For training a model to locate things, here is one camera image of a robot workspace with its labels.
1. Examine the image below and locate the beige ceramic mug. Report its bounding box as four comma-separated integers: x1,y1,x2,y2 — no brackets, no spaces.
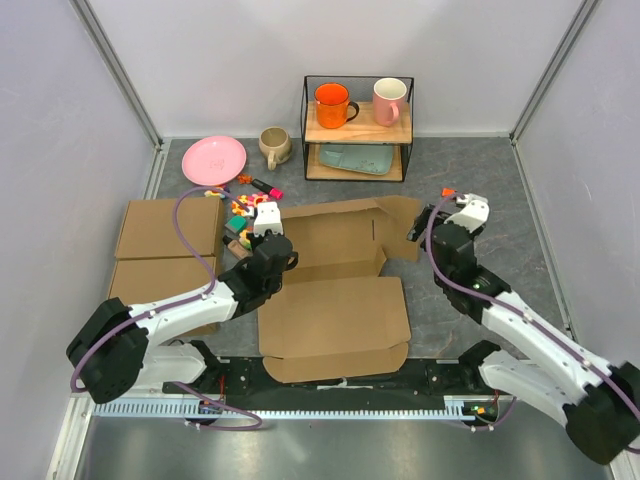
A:
259,127,292,171

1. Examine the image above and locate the yellow red smiley toy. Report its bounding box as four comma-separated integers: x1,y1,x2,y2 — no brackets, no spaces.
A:
204,185,230,197

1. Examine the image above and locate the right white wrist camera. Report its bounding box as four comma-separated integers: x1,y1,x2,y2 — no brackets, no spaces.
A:
445,193,490,234

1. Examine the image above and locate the grey slotted cable duct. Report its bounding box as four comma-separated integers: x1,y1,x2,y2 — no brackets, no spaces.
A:
92,396,474,421

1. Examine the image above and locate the teal block toy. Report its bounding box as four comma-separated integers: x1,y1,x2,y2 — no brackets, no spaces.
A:
225,215,249,235

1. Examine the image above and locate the pink petal smiley toy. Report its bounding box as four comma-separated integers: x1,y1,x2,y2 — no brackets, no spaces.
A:
238,193,273,207

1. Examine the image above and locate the folded flat cardboard box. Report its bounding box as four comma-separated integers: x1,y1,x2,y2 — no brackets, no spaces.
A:
107,197,225,305

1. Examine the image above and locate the pink highlighter marker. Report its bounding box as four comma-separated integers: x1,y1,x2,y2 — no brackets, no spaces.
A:
251,179,284,200

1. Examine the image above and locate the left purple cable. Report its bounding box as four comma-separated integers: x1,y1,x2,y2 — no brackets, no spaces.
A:
68,185,251,393

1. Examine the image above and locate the small orange flower toy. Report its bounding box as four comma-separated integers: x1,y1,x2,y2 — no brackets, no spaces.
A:
237,174,253,185

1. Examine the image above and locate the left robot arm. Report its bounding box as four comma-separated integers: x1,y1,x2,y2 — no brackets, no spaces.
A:
66,233,298,404

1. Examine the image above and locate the pink plastic plate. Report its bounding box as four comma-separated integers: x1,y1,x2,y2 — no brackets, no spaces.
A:
181,136,247,186

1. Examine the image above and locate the orange enamel mug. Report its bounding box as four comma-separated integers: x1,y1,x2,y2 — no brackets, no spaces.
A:
314,82,360,129

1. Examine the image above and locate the green ceramic tray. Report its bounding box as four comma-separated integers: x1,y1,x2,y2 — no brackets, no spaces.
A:
318,144,394,176

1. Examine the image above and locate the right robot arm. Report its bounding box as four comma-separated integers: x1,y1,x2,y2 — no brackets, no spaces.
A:
407,192,639,465

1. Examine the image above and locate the black wire shelf rack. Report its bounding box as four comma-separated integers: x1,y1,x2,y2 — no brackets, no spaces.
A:
300,75,415,183

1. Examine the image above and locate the purple cable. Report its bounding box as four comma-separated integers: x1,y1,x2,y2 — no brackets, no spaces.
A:
424,195,640,456
68,185,251,393

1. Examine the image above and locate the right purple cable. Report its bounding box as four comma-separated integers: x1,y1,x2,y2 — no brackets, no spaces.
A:
424,195,640,456

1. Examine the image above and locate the brown cardboard box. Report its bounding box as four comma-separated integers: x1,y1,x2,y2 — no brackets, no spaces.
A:
258,195,421,384

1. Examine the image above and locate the pink ceramic mug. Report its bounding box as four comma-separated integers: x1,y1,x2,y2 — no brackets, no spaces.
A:
373,77,408,127

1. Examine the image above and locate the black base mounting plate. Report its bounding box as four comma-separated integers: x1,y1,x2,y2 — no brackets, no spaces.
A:
188,357,494,399

